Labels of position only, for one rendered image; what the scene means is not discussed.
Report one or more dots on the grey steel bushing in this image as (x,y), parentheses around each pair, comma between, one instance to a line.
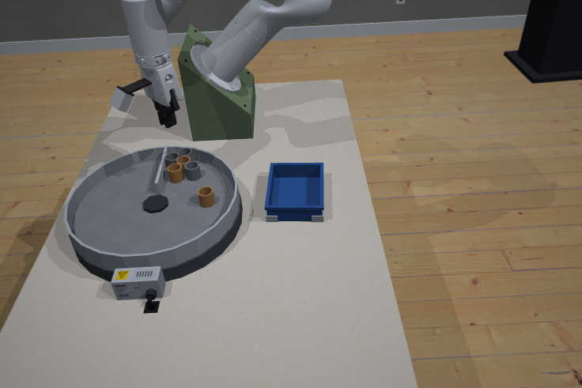
(192,171)
(171,158)
(186,152)

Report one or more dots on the blue open-top crate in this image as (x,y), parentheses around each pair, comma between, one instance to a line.
(295,192)

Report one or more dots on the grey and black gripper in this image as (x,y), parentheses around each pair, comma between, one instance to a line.
(164,91)

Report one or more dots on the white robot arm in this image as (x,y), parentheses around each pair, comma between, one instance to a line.
(220,63)

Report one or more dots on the bronze bushing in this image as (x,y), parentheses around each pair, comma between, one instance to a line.
(182,160)
(206,197)
(175,173)

